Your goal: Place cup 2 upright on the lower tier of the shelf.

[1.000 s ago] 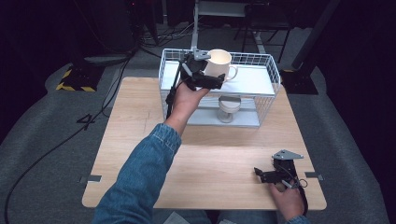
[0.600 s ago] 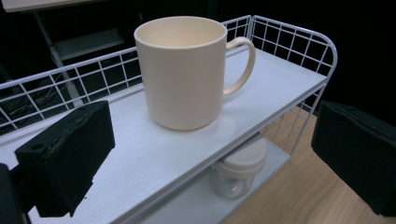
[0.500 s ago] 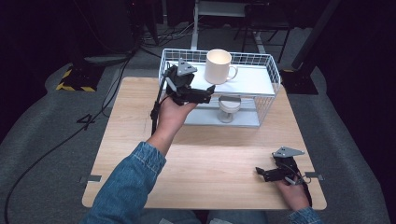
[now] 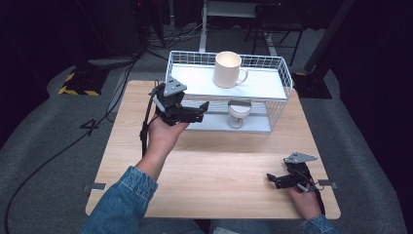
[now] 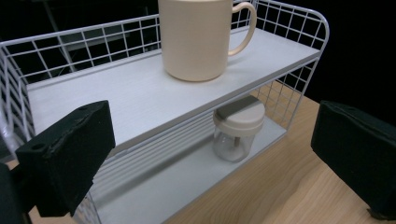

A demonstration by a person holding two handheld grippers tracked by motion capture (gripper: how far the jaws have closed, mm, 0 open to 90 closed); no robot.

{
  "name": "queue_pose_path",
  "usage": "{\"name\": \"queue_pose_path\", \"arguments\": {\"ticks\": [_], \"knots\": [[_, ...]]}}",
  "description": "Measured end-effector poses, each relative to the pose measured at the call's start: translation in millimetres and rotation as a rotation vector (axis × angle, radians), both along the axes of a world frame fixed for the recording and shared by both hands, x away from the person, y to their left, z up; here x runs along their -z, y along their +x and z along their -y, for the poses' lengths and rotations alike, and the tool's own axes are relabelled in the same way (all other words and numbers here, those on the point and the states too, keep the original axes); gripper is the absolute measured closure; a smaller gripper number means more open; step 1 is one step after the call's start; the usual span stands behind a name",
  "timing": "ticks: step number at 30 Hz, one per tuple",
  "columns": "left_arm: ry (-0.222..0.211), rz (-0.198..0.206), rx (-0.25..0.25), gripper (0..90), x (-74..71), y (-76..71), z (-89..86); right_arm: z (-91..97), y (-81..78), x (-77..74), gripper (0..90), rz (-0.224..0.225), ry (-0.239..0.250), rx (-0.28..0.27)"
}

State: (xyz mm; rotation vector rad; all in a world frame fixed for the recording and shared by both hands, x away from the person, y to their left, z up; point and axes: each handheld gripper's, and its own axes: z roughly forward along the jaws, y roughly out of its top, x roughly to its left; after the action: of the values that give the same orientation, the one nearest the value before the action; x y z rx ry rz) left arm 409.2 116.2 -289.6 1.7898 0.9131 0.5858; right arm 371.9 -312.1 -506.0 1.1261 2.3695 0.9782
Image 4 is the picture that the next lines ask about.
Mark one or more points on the black chair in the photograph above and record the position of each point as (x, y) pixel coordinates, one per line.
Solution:
(276, 22)

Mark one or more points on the person's right hand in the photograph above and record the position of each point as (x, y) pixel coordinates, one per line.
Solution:
(305, 203)

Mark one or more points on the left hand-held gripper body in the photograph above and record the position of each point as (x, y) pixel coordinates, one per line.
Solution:
(168, 100)

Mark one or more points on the white mug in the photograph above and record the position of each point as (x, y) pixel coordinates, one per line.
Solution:
(227, 70)

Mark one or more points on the person's right leg in jeans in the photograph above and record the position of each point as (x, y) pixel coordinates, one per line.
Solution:
(253, 227)

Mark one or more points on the white desk frame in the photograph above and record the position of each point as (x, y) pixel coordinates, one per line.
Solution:
(207, 19)

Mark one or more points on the person's left hand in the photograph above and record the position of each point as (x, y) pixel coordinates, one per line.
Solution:
(162, 138)

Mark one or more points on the black yellow striped stand base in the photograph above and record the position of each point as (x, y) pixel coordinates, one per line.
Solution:
(79, 83)

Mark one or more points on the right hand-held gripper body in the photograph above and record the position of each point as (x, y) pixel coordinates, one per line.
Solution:
(300, 174)

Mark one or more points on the grey tape piece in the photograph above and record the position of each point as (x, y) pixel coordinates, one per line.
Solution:
(326, 184)
(97, 186)

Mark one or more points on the white round container grey stripe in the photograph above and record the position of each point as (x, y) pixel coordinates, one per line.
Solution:
(239, 113)

